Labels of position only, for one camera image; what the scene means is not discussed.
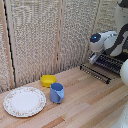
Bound white blurred object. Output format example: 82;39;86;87
110;102;128;128

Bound ribbed metal oven tray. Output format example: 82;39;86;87
95;54;125;74

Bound white patterned plate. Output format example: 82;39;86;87
2;86;47;118

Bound blue cup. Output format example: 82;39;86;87
49;82;65;104

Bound plain wooden post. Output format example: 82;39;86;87
54;0;66;73

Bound yellow bowl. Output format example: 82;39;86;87
40;74;58;89

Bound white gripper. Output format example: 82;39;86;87
88;52;101;65

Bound wooden post with black strip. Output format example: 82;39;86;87
0;0;17;90

